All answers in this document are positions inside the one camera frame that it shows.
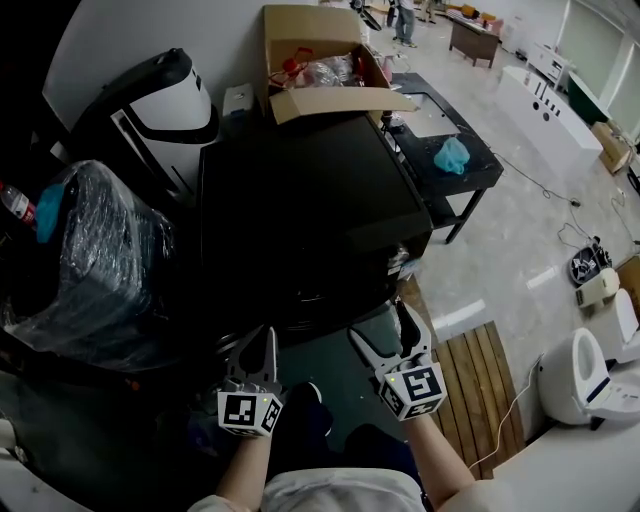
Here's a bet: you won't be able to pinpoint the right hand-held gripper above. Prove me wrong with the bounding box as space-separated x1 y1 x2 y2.
346 299 448 423

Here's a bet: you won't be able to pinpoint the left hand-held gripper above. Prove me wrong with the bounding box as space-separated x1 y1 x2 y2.
217 325 288 440

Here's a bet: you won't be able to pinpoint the black washing machine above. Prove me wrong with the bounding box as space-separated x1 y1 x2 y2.
197 113 435 351

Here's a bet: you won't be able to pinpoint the person's left forearm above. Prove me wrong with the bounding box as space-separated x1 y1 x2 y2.
213 432 282 507

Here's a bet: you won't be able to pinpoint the person's right forearm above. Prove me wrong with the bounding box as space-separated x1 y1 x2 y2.
405 413 477 509

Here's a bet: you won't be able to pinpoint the wooden slat mat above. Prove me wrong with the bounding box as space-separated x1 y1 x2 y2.
431 321 527 482

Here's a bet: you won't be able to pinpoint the person's white shirt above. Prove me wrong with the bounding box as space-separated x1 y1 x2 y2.
187 466 507 512

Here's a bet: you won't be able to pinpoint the white toilet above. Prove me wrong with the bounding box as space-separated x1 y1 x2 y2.
538 326 640 432
601 288 640 367

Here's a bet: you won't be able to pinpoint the black sink table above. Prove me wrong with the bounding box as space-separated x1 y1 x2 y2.
388 71 506 246

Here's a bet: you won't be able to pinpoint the plastic-wrapped black appliance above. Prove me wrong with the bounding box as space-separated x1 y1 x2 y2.
0 159 180 375

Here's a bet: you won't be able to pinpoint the teal cloth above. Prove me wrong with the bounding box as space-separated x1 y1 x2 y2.
433 136 473 176

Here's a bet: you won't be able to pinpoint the black round device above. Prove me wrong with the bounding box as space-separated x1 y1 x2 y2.
567 238 614 287

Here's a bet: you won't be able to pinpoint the cardboard box white contents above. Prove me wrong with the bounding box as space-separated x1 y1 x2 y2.
614 254 640 292

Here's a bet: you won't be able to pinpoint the blue cloth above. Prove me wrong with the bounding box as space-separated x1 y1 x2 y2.
35 181 69 244

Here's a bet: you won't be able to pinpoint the small white box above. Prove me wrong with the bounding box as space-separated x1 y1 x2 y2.
221 81 257 119

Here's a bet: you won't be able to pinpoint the black and white appliance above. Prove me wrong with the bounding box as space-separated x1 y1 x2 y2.
63 47 222 202

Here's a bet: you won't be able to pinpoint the white bathtub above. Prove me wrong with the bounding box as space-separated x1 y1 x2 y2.
500 64 605 169

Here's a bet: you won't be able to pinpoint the clear plastic bag red items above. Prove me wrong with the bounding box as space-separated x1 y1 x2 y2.
268 46 365 90

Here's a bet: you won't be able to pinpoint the water bottle red label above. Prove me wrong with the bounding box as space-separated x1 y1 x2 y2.
0 180 39 232

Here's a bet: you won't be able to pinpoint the brown wooden desk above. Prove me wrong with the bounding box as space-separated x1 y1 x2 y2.
448 16 502 69

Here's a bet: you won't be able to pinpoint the green bathtub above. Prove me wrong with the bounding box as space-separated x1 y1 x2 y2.
567 69 614 127

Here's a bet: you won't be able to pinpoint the white vanity cabinet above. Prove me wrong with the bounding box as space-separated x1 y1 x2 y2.
528 41 577 82

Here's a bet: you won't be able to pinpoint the open cardboard box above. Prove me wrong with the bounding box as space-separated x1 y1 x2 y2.
261 4 420 127

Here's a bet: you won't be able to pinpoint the white cable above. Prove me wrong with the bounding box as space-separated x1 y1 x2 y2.
466 351 547 472

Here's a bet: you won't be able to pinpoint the black floor cable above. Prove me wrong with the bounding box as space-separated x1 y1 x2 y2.
491 151 582 209

